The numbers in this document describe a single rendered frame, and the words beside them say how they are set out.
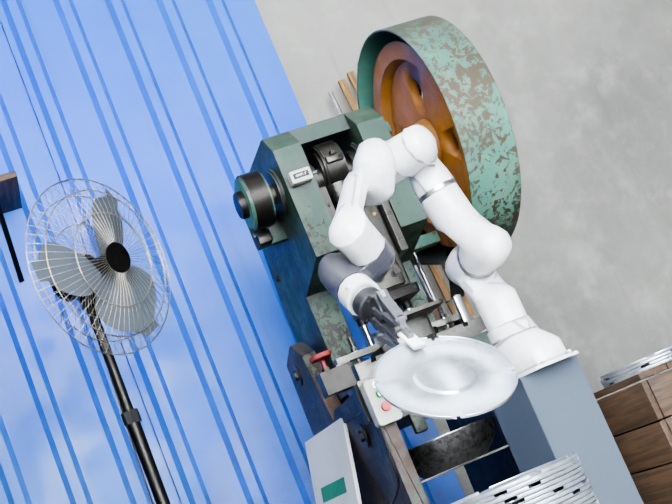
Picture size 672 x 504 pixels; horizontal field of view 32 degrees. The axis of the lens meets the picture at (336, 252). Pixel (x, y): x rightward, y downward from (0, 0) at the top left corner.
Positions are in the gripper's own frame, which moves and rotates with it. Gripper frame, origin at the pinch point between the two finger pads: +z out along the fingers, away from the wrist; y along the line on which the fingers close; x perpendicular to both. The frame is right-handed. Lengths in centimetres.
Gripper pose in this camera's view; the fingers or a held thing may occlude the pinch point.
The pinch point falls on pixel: (411, 342)
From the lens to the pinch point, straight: 252.1
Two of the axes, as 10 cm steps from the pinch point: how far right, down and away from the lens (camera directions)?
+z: 4.5, 4.1, -7.9
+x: 8.9, -2.4, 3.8
